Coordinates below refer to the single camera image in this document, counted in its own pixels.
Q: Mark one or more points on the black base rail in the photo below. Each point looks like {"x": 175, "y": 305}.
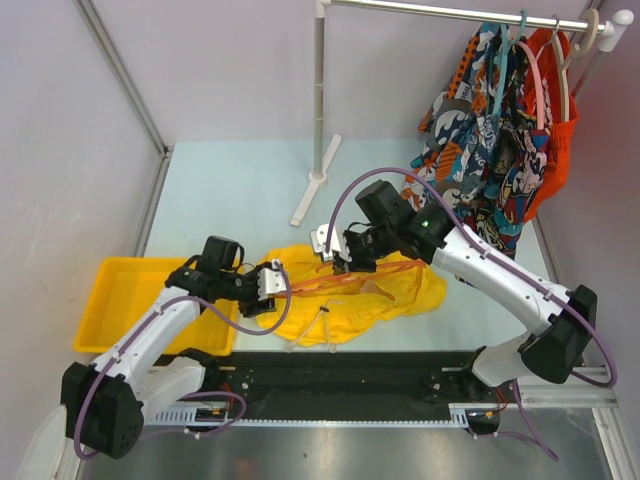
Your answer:
{"x": 359, "y": 388}

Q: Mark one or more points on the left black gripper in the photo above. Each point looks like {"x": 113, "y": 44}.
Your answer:
{"x": 254, "y": 306}

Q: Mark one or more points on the aluminium corner post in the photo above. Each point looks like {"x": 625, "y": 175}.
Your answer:
{"x": 162, "y": 151}

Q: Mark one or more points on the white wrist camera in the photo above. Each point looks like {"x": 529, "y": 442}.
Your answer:
{"x": 271, "y": 280}
{"x": 329, "y": 244}

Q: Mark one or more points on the colourful patterned shorts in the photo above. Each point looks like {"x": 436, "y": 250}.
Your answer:
{"x": 487, "y": 169}

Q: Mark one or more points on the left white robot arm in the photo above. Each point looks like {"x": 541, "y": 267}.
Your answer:
{"x": 109, "y": 400}

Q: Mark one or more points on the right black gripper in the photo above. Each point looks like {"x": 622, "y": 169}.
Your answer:
{"x": 355, "y": 264}

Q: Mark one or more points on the orange-red shorts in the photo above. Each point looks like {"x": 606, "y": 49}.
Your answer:
{"x": 558, "y": 165}

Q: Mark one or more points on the yellow plastic bin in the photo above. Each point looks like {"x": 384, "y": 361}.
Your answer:
{"x": 124, "y": 289}

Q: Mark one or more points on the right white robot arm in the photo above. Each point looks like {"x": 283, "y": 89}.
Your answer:
{"x": 559, "y": 322}

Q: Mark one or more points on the white clothes rack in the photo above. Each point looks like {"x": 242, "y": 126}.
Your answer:
{"x": 610, "y": 33}

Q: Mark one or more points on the teal hanger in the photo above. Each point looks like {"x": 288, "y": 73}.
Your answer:
{"x": 503, "y": 53}

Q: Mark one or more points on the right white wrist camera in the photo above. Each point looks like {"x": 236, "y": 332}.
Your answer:
{"x": 329, "y": 244}

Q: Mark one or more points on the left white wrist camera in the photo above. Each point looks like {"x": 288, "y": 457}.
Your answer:
{"x": 271, "y": 280}

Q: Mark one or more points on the yellow shorts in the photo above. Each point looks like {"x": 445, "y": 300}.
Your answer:
{"x": 330, "y": 310}

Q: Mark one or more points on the pink hanger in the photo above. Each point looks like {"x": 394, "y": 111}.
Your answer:
{"x": 539, "y": 116}

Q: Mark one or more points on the beige wooden hanger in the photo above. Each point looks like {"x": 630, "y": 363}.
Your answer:
{"x": 564, "y": 61}

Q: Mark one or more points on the orange plastic hanger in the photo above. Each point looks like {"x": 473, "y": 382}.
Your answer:
{"x": 320, "y": 280}

